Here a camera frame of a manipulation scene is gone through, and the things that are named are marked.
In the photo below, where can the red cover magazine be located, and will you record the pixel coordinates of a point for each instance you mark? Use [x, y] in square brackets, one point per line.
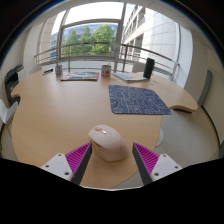
[80, 76]

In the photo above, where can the white chair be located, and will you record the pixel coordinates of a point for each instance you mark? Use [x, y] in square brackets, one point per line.
[34, 70]
[137, 67]
[6, 113]

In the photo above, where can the black printer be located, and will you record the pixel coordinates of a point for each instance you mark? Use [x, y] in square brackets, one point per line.
[11, 81]

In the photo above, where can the dark blue patterned mouse pad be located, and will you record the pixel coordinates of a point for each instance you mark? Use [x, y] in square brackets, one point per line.
[138, 100]

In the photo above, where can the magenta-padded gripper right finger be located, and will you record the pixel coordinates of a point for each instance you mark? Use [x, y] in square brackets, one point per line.
[165, 165]

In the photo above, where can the light illustrated open magazine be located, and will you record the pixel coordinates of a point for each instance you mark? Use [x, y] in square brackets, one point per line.
[130, 77]

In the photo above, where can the pale pink computer mouse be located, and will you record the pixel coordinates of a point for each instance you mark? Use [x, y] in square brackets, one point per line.
[108, 143]

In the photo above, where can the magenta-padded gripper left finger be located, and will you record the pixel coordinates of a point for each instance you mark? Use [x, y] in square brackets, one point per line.
[56, 165]

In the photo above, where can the metal balcony railing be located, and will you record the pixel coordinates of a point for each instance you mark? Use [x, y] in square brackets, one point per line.
[100, 57]

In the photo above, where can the small blue white can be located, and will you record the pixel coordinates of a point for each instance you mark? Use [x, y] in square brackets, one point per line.
[59, 71]

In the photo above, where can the red white mug with plant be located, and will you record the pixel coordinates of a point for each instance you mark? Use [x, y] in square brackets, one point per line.
[106, 71]

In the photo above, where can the black cylindrical bottle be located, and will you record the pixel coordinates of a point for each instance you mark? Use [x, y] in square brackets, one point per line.
[149, 68]

